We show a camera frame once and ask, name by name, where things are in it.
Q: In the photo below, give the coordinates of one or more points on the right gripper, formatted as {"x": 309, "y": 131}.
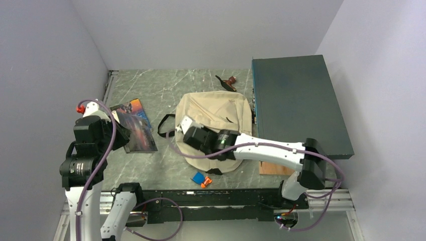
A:
{"x": 208, "y": 130}

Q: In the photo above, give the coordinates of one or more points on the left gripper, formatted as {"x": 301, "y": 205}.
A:
{"x": 124, "y": 135}

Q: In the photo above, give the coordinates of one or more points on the blue Jane Eyre book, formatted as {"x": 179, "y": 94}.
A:
{"x": 133, "y": 107}

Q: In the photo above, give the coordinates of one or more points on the dark glossy paperback book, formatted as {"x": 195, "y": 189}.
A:
{"x": 141, "y": 139}

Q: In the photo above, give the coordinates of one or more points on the beige canvas backpack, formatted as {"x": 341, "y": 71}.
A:
{"x": 215, "y": 110}

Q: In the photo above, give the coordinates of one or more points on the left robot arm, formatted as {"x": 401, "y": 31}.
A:
{"x": 82, "y": 177}

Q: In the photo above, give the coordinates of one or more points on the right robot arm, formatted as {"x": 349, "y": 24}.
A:
{"x": 304, "y": 158}

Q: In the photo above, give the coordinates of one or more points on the blue eraser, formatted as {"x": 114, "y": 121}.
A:
{"x": 198, "y": 178}

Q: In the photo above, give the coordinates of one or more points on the orange pencil sharpener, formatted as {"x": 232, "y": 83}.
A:
{"x": 207, "y": 181}

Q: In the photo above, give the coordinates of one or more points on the wooden board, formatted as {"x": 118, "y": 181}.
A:
{"x": 274, "y": 169}

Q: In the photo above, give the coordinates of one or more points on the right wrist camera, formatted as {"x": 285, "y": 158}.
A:
{"x": 186, "y": 123}

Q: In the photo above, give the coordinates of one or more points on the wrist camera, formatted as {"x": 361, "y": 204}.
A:
{"x": 186, "y": 123}
{"x": 92, "y": 109}

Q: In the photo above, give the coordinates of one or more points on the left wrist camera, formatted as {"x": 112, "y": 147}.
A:
{"x": 92, "y": 109}

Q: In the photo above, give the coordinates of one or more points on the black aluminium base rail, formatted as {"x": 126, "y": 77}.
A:
{"x": 235, "y": 204}

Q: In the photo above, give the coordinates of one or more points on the dark network switch box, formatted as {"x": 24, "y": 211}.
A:
{"x": 295, "y": 99}

